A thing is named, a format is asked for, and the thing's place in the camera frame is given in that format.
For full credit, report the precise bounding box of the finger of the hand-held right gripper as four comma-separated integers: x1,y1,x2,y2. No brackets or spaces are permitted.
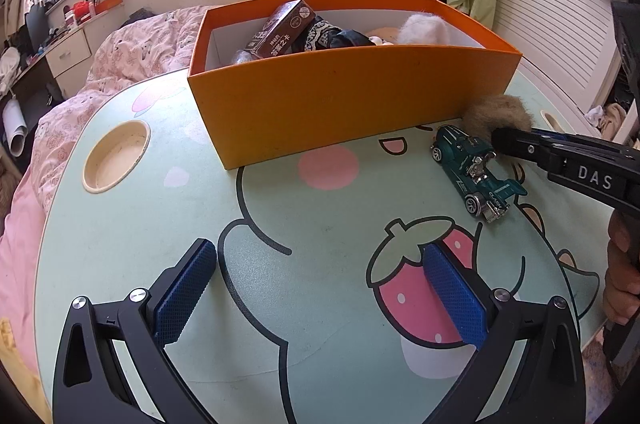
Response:
491,127,566,177
531,129,621,156

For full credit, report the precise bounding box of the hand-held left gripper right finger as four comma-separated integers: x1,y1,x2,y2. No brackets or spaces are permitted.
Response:
422,244,587,424

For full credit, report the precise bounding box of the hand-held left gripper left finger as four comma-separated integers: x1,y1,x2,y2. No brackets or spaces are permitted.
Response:
52,238,218,424

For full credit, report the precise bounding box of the brown fluffy pompom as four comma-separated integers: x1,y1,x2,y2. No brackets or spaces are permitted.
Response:
462,94,533,145

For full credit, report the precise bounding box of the green toy car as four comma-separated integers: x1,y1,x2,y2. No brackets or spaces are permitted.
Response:
430,124,528,225

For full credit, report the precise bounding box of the white fluffy pompom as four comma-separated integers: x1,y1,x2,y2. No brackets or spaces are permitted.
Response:
397,14,453,47

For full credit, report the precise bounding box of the orange plush toy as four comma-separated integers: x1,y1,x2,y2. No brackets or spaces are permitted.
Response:
365,26,401,47

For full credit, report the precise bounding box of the orange cardboard box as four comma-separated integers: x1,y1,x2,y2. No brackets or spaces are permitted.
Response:
187,0,523,171

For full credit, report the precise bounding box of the black lace cloth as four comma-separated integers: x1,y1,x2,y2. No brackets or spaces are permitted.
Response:
295,18,378,53

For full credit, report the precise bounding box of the brown card box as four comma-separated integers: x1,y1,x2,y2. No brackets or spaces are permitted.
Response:
247,0,317,60

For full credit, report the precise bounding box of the mint cartoon desktop table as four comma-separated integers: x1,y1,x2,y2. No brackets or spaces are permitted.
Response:
34,64,608,424

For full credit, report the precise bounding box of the person's right hand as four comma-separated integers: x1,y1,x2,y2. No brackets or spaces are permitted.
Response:
602,214,640,327

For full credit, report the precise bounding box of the beige cloth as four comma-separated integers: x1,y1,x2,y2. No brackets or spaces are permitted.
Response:
587,101,626,139

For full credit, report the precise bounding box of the white slatted wardrobe door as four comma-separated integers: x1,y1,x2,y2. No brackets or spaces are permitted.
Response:
492,0,626,115

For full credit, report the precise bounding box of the rolled white paper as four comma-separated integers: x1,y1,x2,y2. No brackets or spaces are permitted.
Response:
1,98,26,155

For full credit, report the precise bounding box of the pink floral blanket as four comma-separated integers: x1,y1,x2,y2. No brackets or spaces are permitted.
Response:
37,6,211,215

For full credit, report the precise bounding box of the white drawer cabinet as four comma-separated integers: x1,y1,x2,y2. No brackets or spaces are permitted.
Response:
46,28,96,97

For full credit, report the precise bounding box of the black monitor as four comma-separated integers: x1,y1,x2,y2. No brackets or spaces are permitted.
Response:
25,6,50,49

